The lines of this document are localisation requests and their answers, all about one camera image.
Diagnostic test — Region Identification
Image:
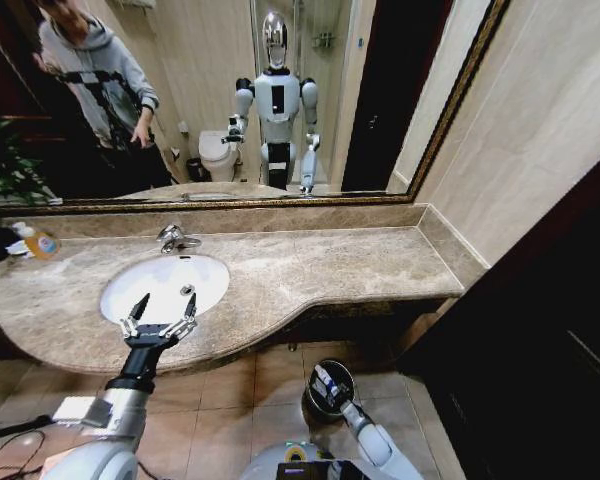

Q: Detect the chrome sink faucet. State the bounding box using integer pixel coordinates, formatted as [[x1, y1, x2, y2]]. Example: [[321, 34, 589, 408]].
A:
[[156, 223, 202, 254]]

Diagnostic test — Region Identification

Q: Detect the orange soap bottle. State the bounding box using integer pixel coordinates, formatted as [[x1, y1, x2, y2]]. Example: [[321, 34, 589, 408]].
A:
[[23, 231, 62, 261]]

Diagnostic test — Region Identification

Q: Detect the white crumpled packet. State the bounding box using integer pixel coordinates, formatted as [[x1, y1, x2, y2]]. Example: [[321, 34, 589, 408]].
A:
[[5, 221, 37, 258]]

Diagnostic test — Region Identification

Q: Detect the white oval sink basin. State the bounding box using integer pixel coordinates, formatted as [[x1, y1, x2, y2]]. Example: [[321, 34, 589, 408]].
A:
[[99, 253, 231, 327]]

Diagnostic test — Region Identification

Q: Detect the dark wooden door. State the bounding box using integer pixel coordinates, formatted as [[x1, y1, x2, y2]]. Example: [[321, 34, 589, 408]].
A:
[[397, 149, 600, 480]]

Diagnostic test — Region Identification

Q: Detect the black floor cable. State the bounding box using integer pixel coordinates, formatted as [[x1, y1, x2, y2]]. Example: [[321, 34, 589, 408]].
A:
[[0, 413, 49, 480]]

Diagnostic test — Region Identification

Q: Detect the white robot front shell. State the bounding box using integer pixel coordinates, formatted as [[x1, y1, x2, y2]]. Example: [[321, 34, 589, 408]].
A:
[[238, 438, 381, 480]]

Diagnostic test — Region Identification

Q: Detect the gold framed wall mirror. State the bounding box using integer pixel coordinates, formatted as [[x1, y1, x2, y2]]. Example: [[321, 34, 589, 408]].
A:
[[0, 0, 512, 218]]

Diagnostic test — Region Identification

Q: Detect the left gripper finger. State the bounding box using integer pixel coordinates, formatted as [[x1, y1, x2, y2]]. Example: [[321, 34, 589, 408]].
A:
[[119, 292, 151, 341], [161, 292, 199, 342]]

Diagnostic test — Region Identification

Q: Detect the dark round trash bin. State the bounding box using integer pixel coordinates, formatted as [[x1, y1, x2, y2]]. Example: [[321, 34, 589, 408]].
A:
[[299, 358, 356, 431]]

